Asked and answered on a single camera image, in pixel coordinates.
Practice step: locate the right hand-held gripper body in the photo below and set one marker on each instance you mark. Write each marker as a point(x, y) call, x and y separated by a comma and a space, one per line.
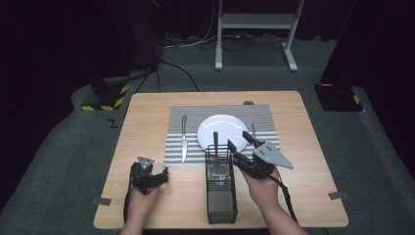
point(267, 156)

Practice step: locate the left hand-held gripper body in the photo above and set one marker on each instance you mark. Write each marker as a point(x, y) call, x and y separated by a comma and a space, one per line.
point(142, 178)

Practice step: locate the steel fork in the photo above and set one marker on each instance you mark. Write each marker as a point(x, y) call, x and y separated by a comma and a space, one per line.
point(253, 128)

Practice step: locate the steel spoon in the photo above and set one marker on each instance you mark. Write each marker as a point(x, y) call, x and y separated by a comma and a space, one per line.
point(215, 140)

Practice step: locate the steel table knife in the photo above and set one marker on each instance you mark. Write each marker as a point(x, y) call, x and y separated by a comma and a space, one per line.
point(184, 147)

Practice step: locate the person's left hand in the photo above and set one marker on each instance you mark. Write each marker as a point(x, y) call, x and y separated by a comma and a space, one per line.
point(140, 205)

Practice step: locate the person's right hand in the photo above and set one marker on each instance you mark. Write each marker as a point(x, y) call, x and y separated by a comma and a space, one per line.
point(264, 192)

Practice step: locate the white round plate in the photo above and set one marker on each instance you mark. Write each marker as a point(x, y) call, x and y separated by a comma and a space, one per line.
point(223, 129)

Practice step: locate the round dark table grommet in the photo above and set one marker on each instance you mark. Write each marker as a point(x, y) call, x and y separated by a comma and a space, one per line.
point(248, 103)

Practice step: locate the grey tape strip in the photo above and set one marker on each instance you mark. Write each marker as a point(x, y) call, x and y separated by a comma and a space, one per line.
point(101, 201)
point(338, 195)

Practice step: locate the grey striped placemat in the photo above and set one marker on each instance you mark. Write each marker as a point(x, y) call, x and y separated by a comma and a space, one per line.
point(202, 112)

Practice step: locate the hazard-striped black stand base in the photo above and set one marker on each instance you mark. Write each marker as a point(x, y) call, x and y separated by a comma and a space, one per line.
point(337, 98)
point(107, 96)

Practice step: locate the white metal stand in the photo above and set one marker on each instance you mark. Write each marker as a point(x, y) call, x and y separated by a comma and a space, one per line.
point(257, 21)

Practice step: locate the tall black column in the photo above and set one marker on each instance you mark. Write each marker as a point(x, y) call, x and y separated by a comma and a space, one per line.
point(137, 32)

